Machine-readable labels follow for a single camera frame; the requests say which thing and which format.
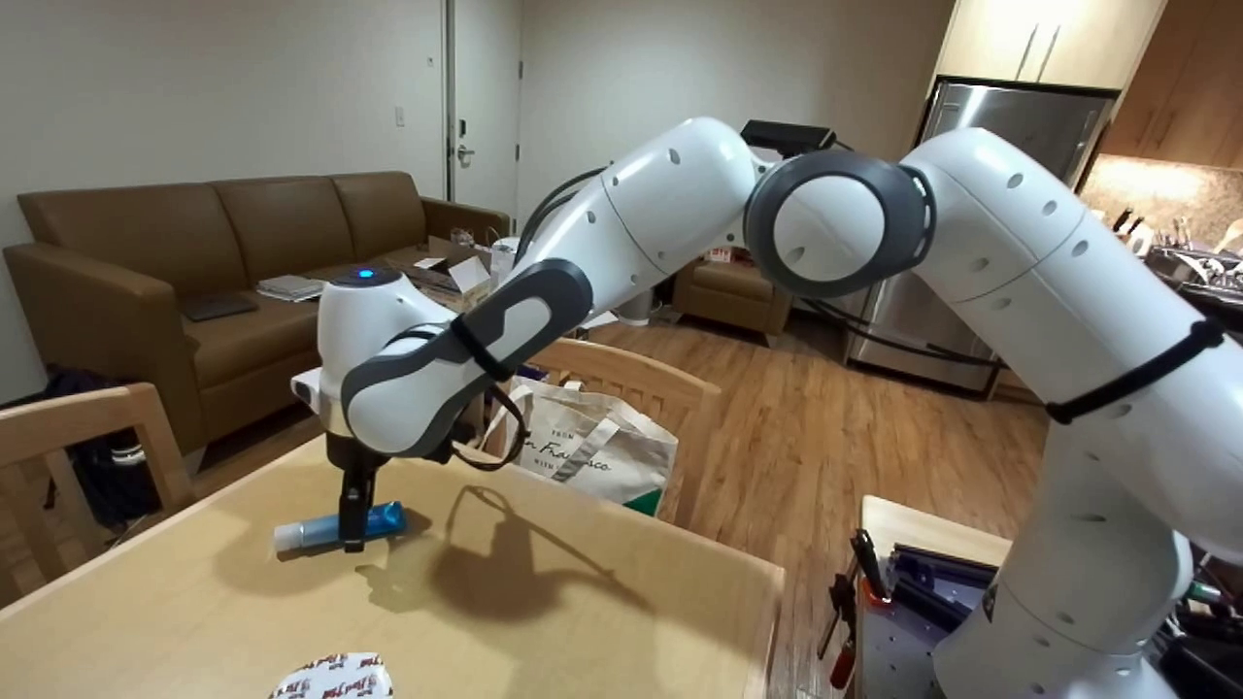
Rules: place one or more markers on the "white door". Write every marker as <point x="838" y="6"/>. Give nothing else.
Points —
<point x="483" y="104"/>

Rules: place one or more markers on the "stainless steel refrigerator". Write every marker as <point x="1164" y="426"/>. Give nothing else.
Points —
<point x="1003" y="165"/>

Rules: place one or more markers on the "wooden chair at left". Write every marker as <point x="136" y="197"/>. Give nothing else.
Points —
<point x="78" y="473"/>

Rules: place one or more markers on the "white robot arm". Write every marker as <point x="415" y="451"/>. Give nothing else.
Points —
<point x="1142" y="394"/>

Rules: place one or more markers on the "blue squeeze bottle white cap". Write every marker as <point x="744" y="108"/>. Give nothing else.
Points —
<point x="301" y="538"/>

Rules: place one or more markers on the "white patterned round object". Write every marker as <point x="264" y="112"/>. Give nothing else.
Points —
<point x="340" y="679"/>

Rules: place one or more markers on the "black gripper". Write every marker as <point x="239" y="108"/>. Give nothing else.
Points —
<point x="357" y="474"/>

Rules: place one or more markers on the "book on sofa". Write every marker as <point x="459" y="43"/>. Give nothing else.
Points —
<point x="291" y="290"/>

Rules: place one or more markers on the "brown leather sofa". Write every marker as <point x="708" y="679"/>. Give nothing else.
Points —
<point x="163" y="281"/>

